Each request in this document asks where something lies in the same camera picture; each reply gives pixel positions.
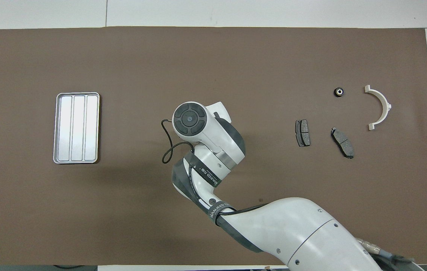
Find silver metal tray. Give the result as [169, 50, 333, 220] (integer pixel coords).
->
[53, 92, 101, 164]

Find brown table mat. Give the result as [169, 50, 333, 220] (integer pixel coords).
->
[0, 26, 427, 266]

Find dark grey brake pad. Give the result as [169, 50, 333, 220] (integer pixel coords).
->
[295, 119, 311, 148]
[330, 127, 354, 159]

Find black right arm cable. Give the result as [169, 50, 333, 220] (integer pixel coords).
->
[162, 119, 270, 226]

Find white semicircular bracket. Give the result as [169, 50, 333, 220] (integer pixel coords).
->
[364, 85, 392, 131]

